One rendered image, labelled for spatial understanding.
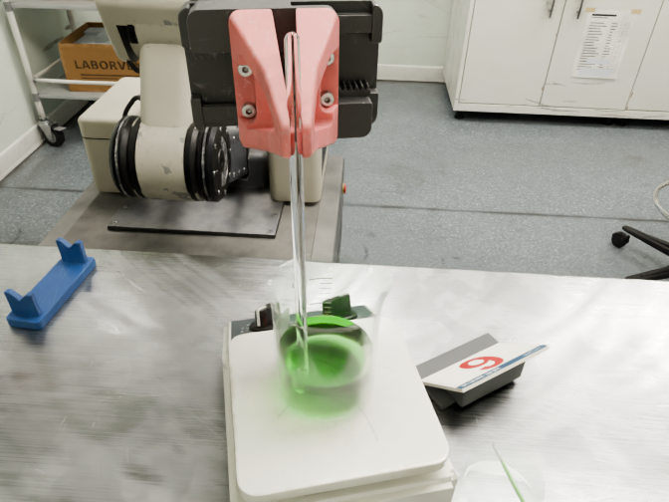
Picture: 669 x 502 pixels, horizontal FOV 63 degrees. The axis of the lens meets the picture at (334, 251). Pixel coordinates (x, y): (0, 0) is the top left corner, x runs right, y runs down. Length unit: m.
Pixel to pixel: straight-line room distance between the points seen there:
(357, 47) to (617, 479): 0.35
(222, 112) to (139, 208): 1.13
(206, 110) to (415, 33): 3.03
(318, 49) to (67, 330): 0.38
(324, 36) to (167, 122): 0.90
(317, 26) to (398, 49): 3.07
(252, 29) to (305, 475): 0.23
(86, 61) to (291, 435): 2.38
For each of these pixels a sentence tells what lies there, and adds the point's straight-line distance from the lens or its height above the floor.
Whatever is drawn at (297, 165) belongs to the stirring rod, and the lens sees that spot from 0.24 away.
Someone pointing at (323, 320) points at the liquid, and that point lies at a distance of 0.35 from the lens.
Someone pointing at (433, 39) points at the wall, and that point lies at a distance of 3.33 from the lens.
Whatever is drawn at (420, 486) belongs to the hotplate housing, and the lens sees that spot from 0.34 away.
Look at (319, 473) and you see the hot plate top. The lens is 0.32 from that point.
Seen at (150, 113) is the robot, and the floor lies 0.68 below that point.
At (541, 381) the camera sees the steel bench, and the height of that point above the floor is 0.75.
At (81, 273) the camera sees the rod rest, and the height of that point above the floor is 0.76.
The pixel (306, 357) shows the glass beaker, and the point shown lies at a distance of 0.29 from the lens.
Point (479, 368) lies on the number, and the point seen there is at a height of 0.78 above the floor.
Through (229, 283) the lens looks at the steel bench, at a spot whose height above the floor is 0.75.
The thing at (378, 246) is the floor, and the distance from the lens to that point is 1.89.
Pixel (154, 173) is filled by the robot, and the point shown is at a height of 0.59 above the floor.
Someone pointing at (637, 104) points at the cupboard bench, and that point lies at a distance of 3.08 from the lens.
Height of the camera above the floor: 1.11
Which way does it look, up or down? 37 degrees down
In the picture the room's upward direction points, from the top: 1 degrees clockwise
